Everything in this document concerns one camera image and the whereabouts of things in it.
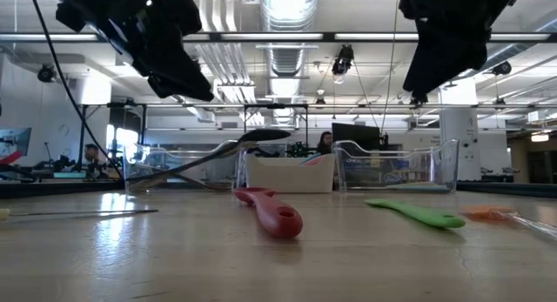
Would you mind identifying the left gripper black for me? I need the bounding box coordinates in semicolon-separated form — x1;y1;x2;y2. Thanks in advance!
114;0;216;103

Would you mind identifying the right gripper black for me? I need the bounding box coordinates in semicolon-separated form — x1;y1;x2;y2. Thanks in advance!
399;0;521;94

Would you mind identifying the black ladle steel handle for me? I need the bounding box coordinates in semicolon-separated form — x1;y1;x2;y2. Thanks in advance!
125;128;292;192

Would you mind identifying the iridescent blue-purple metal utensil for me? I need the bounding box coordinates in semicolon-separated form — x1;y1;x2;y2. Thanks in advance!
347;184;453;193

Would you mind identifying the green silicone spatula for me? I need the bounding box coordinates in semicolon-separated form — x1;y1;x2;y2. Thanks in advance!
364;198;466;230

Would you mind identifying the orange spatula clear handle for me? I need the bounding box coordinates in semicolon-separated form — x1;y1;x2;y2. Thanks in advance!
460;205;557;241

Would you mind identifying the clear plastic bin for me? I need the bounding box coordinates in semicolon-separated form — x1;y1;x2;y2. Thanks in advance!
124;139;248;192
333;138;464;193

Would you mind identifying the person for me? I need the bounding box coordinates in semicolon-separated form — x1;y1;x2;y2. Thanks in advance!
316;131;335;157
82;143;102;172

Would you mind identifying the black distant monitor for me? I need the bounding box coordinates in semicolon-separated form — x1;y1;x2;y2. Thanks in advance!
331;122;382;151

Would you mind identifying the white plastic bin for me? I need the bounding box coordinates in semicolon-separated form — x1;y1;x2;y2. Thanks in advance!
245;152;339;195

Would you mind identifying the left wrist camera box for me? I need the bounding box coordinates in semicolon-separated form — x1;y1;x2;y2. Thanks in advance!
163;0;205;37

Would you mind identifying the silver ceiling air duct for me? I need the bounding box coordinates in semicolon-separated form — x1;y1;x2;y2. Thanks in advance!
258;0;321;129
454;10;557;79

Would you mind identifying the black distant frame beam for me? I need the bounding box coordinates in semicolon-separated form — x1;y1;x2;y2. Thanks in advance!
76;103;557;109

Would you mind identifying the small black frame stand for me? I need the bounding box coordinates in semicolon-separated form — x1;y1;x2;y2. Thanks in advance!
242;103;310;158

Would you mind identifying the black overhead camera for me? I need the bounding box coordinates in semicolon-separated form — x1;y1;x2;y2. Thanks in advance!
331;44;355;77

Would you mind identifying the black distant frame post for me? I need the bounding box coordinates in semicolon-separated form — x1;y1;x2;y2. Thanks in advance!
77;105;88;172

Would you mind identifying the black overhead frame beam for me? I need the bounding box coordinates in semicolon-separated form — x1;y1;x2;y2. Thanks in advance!
0;30;557;44

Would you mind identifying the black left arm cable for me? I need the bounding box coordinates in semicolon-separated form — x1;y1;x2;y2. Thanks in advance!
27;0;126;180

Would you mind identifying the black aluminium table frame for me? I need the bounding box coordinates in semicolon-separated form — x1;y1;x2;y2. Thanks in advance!
0;178;557;199

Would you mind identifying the wall mounted screen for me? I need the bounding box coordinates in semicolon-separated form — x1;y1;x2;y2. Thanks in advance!
0;127;33;158

